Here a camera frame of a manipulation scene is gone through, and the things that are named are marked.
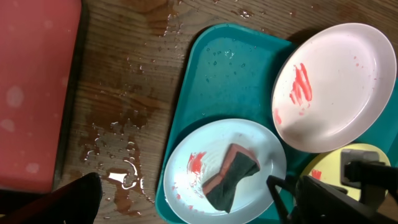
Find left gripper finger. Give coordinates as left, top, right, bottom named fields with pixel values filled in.
left=1, top=172, right=103, bottom=224

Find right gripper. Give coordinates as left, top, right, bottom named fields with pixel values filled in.
left=266, top=149, right=397, bottom=224

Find light blue plate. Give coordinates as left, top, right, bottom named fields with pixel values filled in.
left=157, top=119, right=287, bottom=223

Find white plate with red stain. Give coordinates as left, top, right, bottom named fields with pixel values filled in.
left=272, top=23, right=397, bottom=153

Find teal plastic serving tray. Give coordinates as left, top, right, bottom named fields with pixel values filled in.
left=155, top=23, right=397, bottom=223

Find dark tray with red liquid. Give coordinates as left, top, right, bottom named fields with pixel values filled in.
left=1, top=0, right=87, bottom=194

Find yellow-green plate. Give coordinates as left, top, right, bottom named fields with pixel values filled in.
left=300, top=143, right=391, bottom=201

